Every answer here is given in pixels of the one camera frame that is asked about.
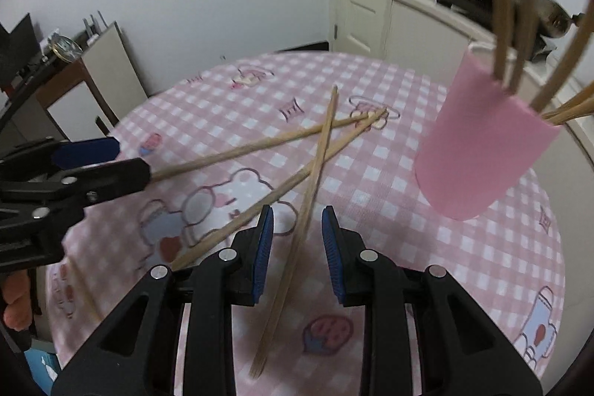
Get wooden chopstick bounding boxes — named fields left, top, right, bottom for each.
left=149, top=112, right=378, bottom=183
left=171, top=108, right=389, bottom=271
left=249, top=85, right=339, bottom=378

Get pink paper cup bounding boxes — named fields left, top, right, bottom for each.
left=414, top=43, right=562, bottom=220

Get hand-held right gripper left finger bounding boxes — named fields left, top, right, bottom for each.
left=51, top=205, right=275, bottom=396

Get black computer monitor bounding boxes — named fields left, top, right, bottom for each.
left=0, top=13, right=43, bottom=76

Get blue box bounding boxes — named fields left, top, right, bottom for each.
left=23, top=347, right=61, bottom=383

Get dark wooden desk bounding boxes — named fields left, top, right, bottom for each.
left=35, top=57, right=119, bottom=141

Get person's left hand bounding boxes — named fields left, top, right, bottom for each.
left=0, top=273, right=35, bottom=332

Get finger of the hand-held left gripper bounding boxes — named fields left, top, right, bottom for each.
left=0, top=158, right=152, bottom=274
left=0, top=137, right=120, bottom=183

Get bunch of chopsticks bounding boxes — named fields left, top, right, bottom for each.
left=485, top=0, right=594, bottom=125

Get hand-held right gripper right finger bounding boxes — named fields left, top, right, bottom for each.
left=322, top=206, right=544, bottom=396

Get white board panel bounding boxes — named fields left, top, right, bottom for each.
left=81, top=21, right=149, bottom=128

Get pink checked tablecloth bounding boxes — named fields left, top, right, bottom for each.
left=46, top=52, right=567, bottom=396

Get white kitchen cabinet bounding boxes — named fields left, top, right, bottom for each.
left=384, top=0, right=594, bottom=193

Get grey metal rods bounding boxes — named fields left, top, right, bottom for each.
left=82, top=10, right=108, bottom=39

